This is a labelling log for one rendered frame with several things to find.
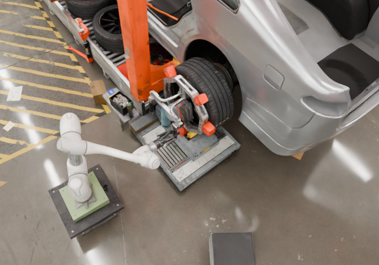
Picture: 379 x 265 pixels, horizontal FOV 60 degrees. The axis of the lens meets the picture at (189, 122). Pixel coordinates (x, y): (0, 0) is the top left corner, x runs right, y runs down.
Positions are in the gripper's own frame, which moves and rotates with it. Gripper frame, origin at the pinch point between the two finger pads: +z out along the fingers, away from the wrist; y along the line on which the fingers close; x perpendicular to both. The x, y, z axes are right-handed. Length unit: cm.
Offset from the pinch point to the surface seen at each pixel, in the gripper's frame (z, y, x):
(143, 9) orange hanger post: 18, -64, 74
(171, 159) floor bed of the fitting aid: 8, -14, -77
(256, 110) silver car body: 57, 33, 22
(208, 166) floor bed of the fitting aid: 33, 17, -75
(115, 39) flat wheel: 36, -158, -34
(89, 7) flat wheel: 41, -231, -37
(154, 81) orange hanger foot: 26, -66, -14
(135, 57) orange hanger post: 7, -64, 32
